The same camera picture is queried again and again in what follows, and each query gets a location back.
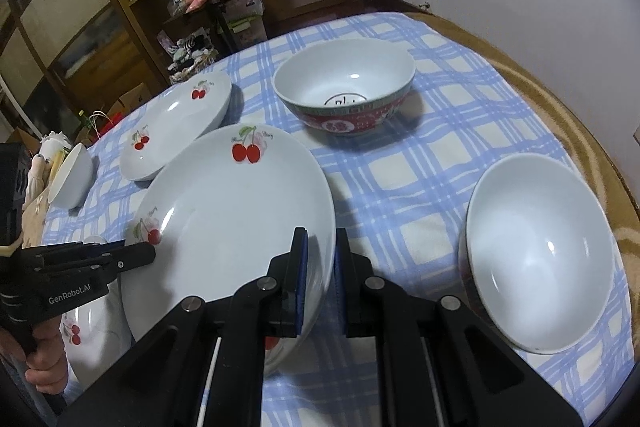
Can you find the large white cherry plate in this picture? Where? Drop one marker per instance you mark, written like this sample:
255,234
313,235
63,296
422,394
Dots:
215,217

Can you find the blue plaid cloth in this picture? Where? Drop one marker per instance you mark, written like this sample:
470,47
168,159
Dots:
400,177

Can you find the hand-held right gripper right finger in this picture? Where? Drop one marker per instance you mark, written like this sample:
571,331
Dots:
341,282

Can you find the wooden wardrobe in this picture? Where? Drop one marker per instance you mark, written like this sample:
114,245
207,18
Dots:
100,32

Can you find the wicker basket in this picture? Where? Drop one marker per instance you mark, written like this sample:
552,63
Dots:
190,62

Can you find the person's left hand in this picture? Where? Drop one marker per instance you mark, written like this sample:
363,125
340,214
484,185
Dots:
50,357

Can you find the white plush toy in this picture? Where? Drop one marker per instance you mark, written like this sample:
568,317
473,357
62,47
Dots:
40,167

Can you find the red patterned bowl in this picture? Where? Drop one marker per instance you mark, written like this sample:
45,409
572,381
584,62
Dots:
345,72

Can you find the medium white cherry plate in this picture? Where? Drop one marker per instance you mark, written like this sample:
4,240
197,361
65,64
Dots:
170,127

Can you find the large white bowl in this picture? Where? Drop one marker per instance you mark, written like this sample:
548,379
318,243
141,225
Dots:
540,247

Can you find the small white bowl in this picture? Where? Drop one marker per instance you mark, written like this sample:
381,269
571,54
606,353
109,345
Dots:
72,177

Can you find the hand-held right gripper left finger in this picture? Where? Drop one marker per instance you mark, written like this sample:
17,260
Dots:
300,277

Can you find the red paper bag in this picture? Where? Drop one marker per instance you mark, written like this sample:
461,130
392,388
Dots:
112,122

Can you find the white floral storage bag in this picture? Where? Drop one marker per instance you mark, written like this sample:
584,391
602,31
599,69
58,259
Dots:
247,2

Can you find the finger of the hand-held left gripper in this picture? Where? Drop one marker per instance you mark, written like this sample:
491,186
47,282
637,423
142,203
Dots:
100,246
135,254

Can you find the cardboard box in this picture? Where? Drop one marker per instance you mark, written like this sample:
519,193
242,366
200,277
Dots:
135,99

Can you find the small black table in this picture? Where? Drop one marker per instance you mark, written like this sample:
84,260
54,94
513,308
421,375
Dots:
222,14

